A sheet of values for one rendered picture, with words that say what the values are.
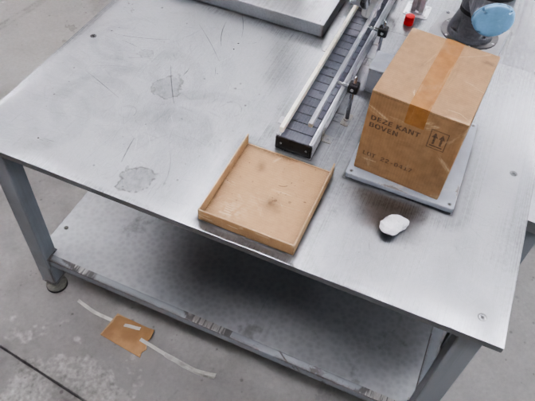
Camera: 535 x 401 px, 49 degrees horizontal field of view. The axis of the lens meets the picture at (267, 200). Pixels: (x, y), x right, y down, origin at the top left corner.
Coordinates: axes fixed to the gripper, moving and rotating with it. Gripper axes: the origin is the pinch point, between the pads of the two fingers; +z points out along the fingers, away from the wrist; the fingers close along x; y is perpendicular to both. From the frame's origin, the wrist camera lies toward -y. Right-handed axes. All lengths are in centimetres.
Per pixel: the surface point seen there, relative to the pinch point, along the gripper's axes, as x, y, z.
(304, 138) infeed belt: 56, -2, -26
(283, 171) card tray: 67, 0, -27
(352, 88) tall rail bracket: 38.2, -9.0, -25.1
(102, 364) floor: 145, 46, 24
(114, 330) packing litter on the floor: 134, 49, 30
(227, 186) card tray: 77, 11, -33
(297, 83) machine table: 35.6, 10.3, -8.4
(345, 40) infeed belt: 14.9, 2.3, -2.2
